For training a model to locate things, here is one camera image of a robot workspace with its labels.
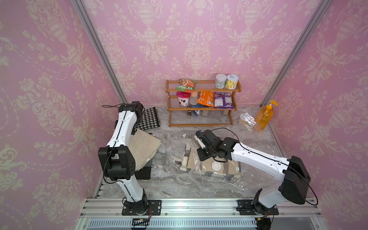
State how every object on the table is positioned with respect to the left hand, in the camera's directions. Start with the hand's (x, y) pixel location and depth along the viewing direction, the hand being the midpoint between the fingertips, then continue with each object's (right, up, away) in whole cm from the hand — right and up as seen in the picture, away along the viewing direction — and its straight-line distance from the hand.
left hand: (118, 135), depth 78 cm
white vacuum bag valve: (+54, -18, +3) cm, 57 cm away
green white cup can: (+59, +33, +11) cm, 68 cm away
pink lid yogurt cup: (+35, +23, +16) cm, 45 cm away
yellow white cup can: (+65, +32, +9) cm, 73 cm away
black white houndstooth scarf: (+10, +9, +29) cm, 31 cm away
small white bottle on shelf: (+42, +23, +20) cm, 52 cm away
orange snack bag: (+51, +24, +22) cm, 61 cm away
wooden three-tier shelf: (+47, +12, +34) cm, 60 cm away
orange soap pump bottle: (+89, +11, +17) cm, 91 cm away
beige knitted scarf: (+10, -9, +13) cm, 19 cm away
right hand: (+44, -10, +2) cm, 46 cm away
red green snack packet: (+37, +30, +9) cm, 49 cm away
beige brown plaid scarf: (+40, -16, +5) cm, 44 cm away
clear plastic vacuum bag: (+31, -14, +16) cm, 38 cm away
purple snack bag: (+63, +22, +21) cm, 70 cm away
